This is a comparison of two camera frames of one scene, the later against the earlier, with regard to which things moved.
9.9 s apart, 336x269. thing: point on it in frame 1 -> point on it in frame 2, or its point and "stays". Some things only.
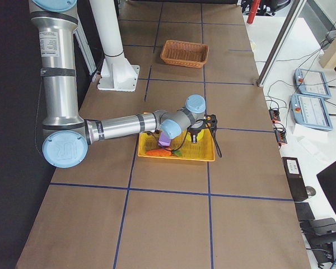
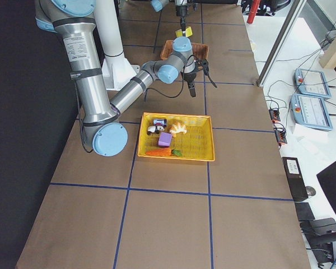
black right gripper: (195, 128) -> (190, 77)
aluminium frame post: (294, 14) stays
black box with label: (297, 182) stays
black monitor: (334, 181) stays
